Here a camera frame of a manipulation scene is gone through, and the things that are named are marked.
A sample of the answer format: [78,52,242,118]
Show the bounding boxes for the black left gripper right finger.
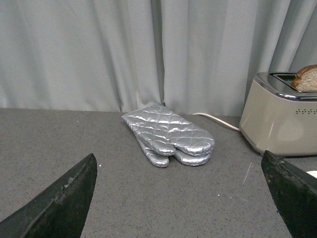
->
[261,150,317,238]

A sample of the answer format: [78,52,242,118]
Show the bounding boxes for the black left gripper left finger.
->
[0,154,97,238]

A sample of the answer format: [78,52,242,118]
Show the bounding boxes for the brown bread slice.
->
[291,64,317,91]

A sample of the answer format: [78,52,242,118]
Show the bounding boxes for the cream two-slot toaster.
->
[239,72,317,156]

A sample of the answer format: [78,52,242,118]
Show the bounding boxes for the white round plate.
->
[307,170,317,178]

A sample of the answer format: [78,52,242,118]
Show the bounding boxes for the lower silver quilted oven mitt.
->
[135,136,212,168]

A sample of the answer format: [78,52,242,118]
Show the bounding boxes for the silver quilted oven mitt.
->
[122,104,215,157]
[135,136,212,168]

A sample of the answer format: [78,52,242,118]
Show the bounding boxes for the upper silver quilted oven mitt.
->
[122,104,215,157]

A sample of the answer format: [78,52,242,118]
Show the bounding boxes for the grey curtain backdrop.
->
[0,0,317,116]

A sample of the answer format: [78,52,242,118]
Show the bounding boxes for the white toaster power cable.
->
[192,112,241,132]

